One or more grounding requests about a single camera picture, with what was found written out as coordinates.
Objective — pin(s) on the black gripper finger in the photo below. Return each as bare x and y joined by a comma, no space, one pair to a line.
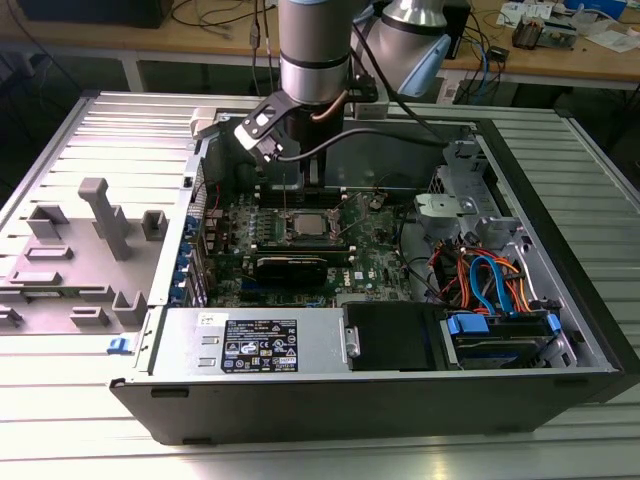
322,170

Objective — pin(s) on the black RAM slot bank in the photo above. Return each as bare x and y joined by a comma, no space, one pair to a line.
272,197
300,255

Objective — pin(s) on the CPU socket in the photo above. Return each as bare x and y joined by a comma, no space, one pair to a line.
288,227

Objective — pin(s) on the CPU cooler heatsink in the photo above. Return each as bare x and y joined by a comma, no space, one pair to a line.
527,32

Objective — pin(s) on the round coin battery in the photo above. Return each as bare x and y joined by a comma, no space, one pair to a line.
376,203

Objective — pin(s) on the green Dell motherboard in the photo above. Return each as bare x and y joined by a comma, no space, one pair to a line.
380,250

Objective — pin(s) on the black graphics card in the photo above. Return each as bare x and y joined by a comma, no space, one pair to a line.
290,272

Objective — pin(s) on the silver drive cage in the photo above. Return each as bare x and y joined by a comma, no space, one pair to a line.
440,205

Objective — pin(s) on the white labelled box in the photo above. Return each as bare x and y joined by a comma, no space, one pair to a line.
450,90

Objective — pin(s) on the black tower box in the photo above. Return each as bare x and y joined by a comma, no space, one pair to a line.
460,30

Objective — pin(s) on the small black adapter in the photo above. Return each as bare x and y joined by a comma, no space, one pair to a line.
499,53

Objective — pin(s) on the silver power supply unit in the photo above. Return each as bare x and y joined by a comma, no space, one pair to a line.
180,345

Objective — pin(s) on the white printed leaflet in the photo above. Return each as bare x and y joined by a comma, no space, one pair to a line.
520,12

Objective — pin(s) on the wooden desk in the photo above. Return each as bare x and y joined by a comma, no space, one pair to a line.
100,37

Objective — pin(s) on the black open PC case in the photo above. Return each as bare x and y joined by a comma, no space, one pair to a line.
350,410

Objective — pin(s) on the hard disk in blue carrier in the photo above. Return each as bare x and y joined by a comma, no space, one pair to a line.
500,345

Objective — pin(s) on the green circuit board device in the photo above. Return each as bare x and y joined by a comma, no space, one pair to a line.
560,35

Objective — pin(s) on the black equipment box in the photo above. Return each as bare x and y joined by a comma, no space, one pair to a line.
90,12

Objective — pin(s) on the grey parts rack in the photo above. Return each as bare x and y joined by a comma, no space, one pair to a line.
75,270

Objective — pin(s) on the small blue plastic clip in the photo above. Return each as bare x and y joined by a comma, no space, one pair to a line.
120,346

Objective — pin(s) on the white paper sheet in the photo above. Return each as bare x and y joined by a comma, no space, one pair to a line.
615,40

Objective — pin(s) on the wrist camera with black bracket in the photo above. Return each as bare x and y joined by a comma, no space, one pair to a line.
372,111
247,134

